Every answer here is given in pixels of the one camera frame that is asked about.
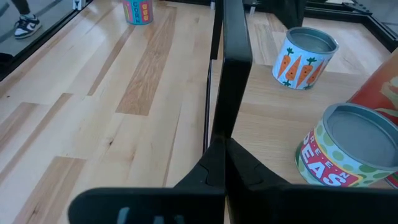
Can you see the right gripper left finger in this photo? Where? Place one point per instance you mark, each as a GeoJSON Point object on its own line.
{"type": "Point", "coordinates": [208, 174]}

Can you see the short carrots can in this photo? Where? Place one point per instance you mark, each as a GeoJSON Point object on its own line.
{"type": "Point", "coordinates": [298, 65]}

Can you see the small white bracket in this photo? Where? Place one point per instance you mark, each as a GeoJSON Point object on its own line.
{"type": "Point", "coordinates": [77, 4]}

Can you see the person's shoe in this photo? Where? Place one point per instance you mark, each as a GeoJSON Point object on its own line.
{"type": "Point", "coordinates": [27, 26]}

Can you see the orange red corn can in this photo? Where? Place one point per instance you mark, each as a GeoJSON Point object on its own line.
{"type": "Point", "coordinates": [379, 93]}
{"type": "Point", "coordinates": [138, 12]}

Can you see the black table frame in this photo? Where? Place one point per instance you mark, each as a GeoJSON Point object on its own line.
{"type": "Point", "coordinates": [37, 42]}

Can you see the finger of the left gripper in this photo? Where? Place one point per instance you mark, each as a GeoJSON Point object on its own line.
{"type": "Point", "coordinates": [284, 12]}
{"type": "Point", "coordinates": [298, 12]}

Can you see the person's leg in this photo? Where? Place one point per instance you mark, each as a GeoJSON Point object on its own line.
{"type": "Point", "coordinates": [21, 4]}

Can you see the green peas can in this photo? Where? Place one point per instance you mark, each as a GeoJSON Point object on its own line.
{"type": "Point", "coordinates": [335, 161]}

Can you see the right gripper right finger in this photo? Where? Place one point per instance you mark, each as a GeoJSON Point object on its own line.
{"type": "Point", "coordinates": [242, 174]}

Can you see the black frame wooden shelf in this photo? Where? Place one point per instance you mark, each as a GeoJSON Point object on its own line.
{"type": "Point", "coordinates": [233, 62]}

